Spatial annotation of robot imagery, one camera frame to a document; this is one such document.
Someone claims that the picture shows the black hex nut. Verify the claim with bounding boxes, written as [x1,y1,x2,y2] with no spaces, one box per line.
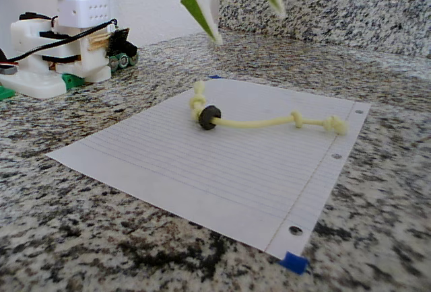
[197,105,222,131]

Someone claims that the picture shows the yellow-green knotted rope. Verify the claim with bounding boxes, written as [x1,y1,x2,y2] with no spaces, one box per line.
[190,81,350,137]

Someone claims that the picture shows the granite backsplash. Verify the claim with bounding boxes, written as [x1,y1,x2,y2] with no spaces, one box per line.
[218,0,431,58]

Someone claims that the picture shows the motor controller circuit board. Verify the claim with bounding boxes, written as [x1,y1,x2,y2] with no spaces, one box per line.
[108,28,139,71]

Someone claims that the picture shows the green plastic base clamp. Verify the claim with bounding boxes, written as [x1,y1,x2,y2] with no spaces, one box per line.
[61,73,86,90]
[0,85,17,102]

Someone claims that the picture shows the lined white paper sheet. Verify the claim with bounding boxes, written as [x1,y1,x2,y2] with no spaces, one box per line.
[45,77,371,260]

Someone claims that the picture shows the black base cable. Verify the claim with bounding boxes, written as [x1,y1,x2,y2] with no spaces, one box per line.
[6,17,119,64]

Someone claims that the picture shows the red white wire bundle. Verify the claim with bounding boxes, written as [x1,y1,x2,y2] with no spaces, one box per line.
[0,58,20,74]

